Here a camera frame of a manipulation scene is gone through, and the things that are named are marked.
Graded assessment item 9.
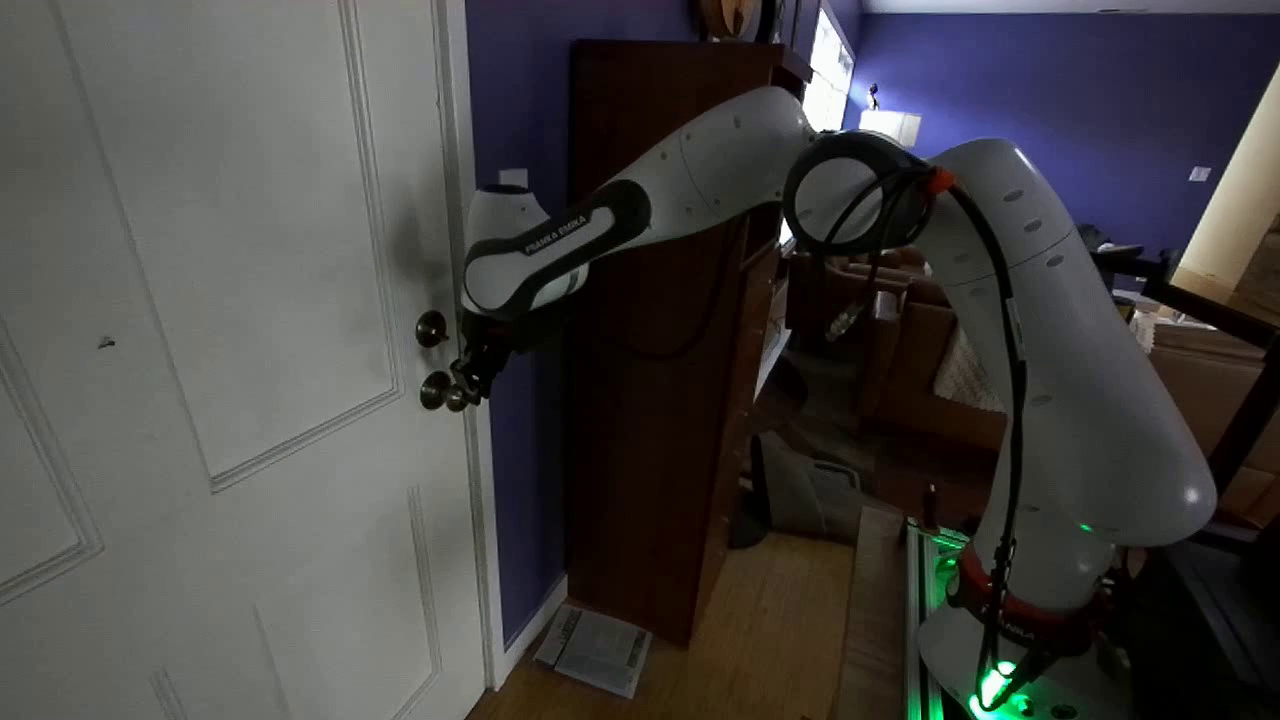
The bright window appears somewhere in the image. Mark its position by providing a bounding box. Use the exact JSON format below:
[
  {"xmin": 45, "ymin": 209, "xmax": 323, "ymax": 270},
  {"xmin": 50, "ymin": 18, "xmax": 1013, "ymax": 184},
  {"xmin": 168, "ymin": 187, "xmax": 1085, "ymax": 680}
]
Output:
[{"xmin": 796, "ymin": 4, "xmax": 861, "ymax": 134}]

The grey bag on floor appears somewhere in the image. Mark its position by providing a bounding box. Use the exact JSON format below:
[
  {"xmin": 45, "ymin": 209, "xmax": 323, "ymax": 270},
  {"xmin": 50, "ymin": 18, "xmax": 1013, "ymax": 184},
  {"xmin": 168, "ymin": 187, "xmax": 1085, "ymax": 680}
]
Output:
[{"xmin": 752, "ymin": 423, "xmax": 870, "ymax": 545}]

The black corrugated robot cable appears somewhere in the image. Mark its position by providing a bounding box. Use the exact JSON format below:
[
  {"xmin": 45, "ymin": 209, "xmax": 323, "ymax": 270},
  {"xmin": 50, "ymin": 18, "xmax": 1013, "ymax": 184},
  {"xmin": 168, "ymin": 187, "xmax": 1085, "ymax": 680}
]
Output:
[{"xmin": 780, "ymin": 129, "xmax": 1032, "ymax": 635}]

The brown object atop bookcase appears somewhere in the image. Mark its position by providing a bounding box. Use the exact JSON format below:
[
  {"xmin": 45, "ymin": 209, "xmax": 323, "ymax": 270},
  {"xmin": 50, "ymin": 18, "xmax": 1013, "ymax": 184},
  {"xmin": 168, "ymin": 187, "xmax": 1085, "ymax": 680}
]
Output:
[{"xmin": 696, "ymin": 0, "xmax": 786, "ymax": 44}]

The brown cardboard box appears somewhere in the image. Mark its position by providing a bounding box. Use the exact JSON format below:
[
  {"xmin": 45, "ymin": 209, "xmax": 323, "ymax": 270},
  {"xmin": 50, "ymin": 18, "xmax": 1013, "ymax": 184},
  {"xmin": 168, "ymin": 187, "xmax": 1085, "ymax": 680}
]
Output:
[{"xmin": 857, "ymin": 270, "xmax": 1013, "ymax": 457}]

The white panelled door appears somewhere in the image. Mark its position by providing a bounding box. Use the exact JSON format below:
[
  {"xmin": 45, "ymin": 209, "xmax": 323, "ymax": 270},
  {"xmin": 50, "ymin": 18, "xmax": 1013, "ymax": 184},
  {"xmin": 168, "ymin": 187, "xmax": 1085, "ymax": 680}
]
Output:
[{"xmin": 0, "ymin": 0, "xmax": 511, "ymax": 720}]

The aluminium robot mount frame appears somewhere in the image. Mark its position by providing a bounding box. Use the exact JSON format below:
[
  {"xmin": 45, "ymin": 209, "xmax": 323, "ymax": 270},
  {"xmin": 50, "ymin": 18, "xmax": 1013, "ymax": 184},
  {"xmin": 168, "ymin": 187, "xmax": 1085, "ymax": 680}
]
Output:
[{"xmin": 902, "ymin": 514, "xmax": 975, "ymax": 720}]

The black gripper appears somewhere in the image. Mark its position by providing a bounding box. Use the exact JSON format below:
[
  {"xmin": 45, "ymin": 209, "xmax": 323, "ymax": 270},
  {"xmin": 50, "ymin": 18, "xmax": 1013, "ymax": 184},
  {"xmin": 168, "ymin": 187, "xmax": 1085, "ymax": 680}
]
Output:
[{"xmin": 454, "ymin": 305, "xmax": 553, "ymax": 413}]

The dark metal door knob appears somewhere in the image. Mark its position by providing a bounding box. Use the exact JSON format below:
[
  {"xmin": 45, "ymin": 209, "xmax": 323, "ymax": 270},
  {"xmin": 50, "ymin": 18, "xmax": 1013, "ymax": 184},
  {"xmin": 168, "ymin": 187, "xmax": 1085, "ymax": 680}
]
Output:
[{"xmin": 417, "ymin": 369, "xmax": 472, "ymax": 414}]

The brown wooden bookcase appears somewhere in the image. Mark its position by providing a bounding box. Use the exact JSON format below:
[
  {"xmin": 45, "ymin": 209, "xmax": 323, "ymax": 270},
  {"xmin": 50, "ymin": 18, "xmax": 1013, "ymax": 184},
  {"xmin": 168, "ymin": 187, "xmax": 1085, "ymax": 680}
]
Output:
[{"xmin": 566, "ymin": 36, "xmax": 791, "ymax": 652}]

